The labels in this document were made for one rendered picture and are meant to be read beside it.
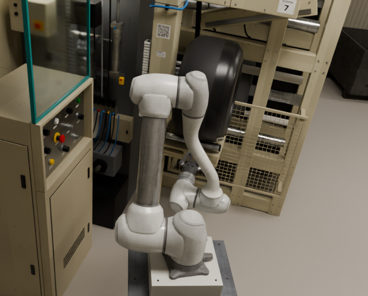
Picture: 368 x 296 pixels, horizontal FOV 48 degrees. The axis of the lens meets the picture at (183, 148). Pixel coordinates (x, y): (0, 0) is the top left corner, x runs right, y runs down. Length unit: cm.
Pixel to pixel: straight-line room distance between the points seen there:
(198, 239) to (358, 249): 199
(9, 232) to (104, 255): 83
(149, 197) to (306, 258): 179
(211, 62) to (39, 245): 131
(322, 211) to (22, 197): 251
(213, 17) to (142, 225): 144
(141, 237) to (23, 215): 71
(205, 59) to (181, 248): 100
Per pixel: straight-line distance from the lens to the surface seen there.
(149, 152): 172
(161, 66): 242
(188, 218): 177
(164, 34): 236
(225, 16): 267
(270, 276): 307
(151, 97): 168
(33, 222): 225
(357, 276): 336
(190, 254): 183
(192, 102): 171
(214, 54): 227
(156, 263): 195
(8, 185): 217
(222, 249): 222
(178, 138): 251
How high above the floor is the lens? 222
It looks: 33 degrees down
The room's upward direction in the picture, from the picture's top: 8 degrees clockwise
